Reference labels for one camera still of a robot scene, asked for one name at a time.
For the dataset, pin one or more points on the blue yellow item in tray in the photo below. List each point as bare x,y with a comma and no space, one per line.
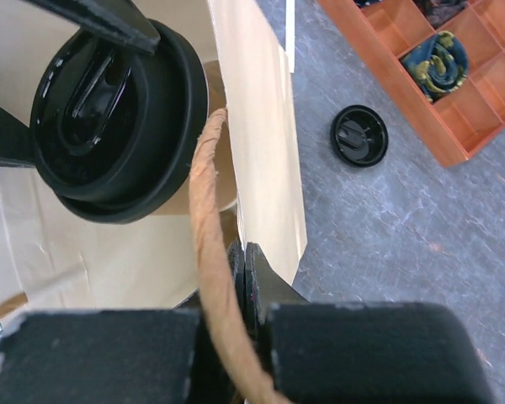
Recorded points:
439,65

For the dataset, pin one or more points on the orange compartment tray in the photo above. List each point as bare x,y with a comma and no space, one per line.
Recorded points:
457,126

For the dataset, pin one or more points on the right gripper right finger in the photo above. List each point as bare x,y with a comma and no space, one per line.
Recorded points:
358,352

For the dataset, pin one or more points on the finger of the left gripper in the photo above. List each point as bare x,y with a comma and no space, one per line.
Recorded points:
118,21
16,146

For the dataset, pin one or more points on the blue striped item in tray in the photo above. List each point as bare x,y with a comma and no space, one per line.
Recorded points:
366,3

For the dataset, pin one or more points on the brown black item in tray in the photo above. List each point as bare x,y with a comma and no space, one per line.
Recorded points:
438,12

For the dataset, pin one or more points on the kraft paper bag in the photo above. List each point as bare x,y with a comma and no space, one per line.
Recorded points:
51,259

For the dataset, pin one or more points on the black cup lid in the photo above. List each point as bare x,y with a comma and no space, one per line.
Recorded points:
115,131
359,136

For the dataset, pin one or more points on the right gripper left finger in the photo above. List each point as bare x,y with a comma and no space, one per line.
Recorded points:
112,356

